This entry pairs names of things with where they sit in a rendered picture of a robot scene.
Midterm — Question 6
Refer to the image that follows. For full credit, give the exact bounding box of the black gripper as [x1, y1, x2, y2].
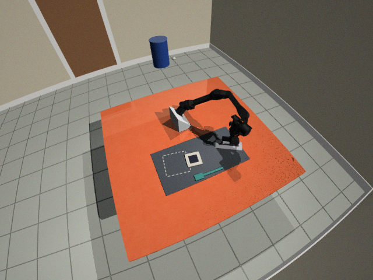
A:
[229, 121, 240, 145]

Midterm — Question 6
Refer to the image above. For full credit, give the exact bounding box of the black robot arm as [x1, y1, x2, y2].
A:
[175, 89, 252, 136]

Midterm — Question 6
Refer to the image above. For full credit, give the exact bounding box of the cream square tile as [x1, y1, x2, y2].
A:
[185, 151, 203, 167]

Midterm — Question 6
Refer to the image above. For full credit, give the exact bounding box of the dark grey flat mat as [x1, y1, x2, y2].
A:
[151, 127, 250, 196]

